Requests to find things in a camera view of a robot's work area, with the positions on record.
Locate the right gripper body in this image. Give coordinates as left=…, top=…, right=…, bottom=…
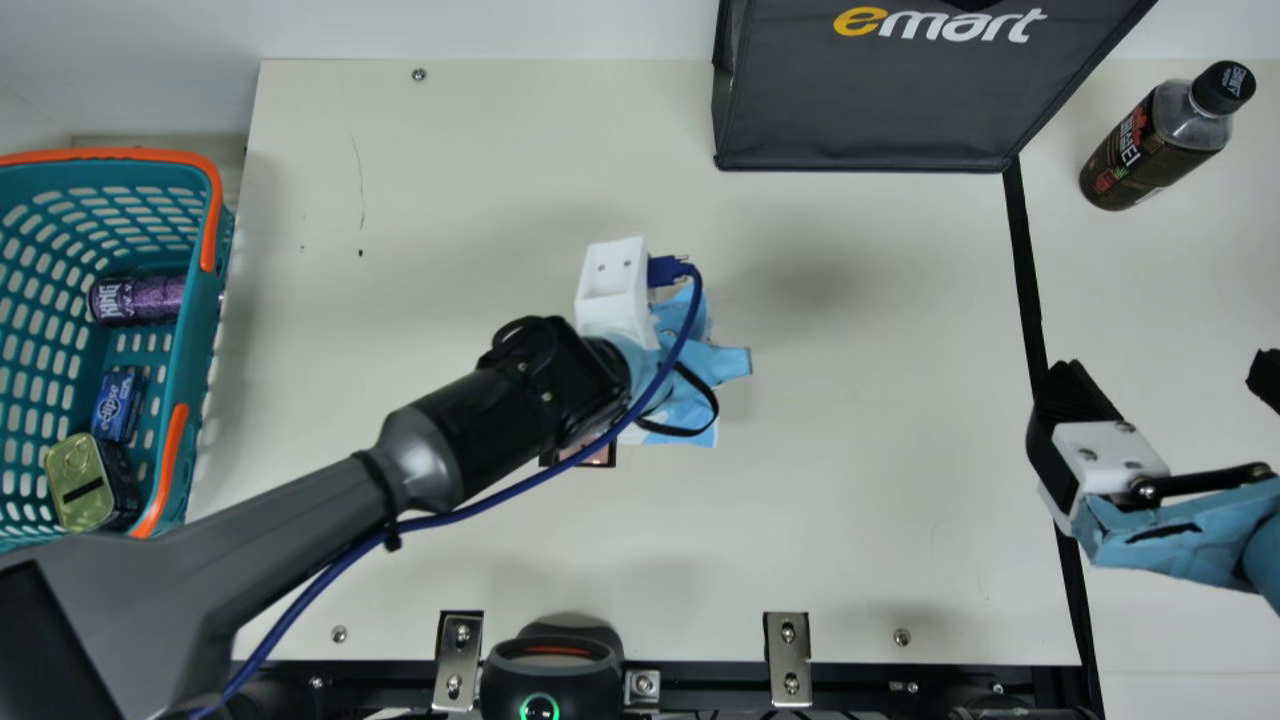
left=1072, top=474, right=1280, bottom=615

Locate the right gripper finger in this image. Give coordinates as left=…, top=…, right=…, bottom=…
left=1025, top=359, right=1172, bottom=541
left=1245, top=348, right=1280, bottom=417

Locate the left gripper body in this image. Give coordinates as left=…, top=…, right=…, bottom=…
left=600, top=334, right=669, bottom=385

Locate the small square scanner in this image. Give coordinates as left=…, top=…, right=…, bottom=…
left=540, top=438, right=618, bottom=469

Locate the teal shopping basket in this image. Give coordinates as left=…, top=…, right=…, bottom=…
left=0, top=148, right=237, bottom=553

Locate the dark coffee bottle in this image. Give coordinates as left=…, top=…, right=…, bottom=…
left=1078, top=60, right=1258, bottom=213

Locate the black device with green light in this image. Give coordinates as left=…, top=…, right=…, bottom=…
left=479, top=634, right=627, bottom=720

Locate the dark grey bag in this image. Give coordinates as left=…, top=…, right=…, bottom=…
left=711, top=0, right=1159, bottom=174

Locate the purple can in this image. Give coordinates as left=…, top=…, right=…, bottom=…
left=88, top=273, right=189, bottom=328

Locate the small blue box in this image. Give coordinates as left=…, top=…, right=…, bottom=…
left=90, top=366, right=150, bottom=445

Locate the gold rectangular tin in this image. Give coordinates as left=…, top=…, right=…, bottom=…
left=43, top=432, right=142, bottom=534

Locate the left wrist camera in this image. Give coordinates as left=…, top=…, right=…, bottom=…
left=574, top=236, right=663, bottom=351

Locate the blue cable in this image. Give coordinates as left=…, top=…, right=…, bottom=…
left=190, top=255, right=704, bottom=720

